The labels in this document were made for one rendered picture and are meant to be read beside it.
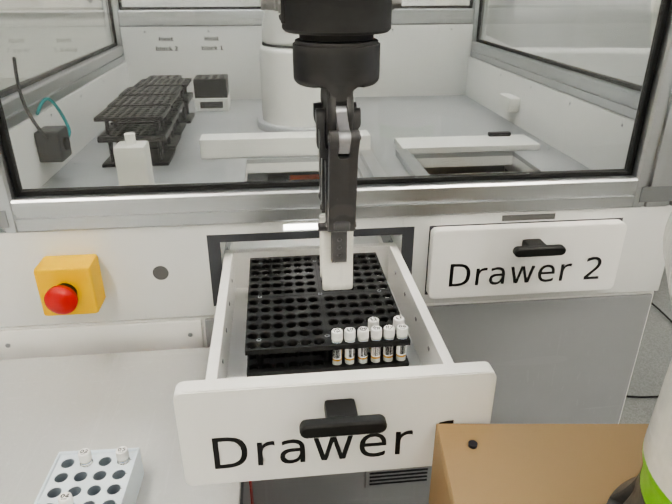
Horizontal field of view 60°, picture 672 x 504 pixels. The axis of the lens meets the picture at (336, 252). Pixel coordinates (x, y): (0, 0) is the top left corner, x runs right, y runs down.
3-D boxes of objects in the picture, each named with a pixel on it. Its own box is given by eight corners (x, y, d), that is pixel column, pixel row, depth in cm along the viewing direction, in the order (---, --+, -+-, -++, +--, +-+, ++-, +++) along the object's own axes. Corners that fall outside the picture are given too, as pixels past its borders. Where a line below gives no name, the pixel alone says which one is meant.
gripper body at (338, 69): (290, 31, 53) (293, 132, 57) (294, 41, 45) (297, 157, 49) (371, 31, 53) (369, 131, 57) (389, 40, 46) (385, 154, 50)
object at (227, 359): (464, 438, 58) (470, 390, 56) (203, 459, 56) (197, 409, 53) (388, 262, 94) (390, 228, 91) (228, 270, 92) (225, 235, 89)
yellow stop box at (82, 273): (97, 316, 78) (87, 269, 75) (41, 320, 77) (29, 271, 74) (107, 298, 82) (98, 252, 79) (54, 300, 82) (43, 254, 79)
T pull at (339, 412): (387, 434, 50) (388, 421, 49) (300, 440, 49) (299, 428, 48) (380, 406, 53) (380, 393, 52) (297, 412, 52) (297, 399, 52)
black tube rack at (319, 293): (407, 388, 65) (410, 340, 62) (248, 399, 63) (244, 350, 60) (374, 291, 85) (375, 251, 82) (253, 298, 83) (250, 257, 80)
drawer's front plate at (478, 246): (613, 289, 89) (628, 223, 84) (428, 299, 86) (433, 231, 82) (607, 284, 91) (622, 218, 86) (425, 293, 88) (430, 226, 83)
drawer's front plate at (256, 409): (484, 462, 57) (498, 371, 53) (185, 487, 55) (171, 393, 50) (478, 449, 59) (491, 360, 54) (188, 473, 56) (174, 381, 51)
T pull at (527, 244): (565, 255, 81) (567, 246, 81) (514, 258, 81) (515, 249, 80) (554, 245, 85) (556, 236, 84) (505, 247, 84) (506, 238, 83)
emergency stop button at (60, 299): (78, 316, 75) (72, 289, 73) (45, 318, 75) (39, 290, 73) (84, 304, 78) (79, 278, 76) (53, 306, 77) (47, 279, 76)
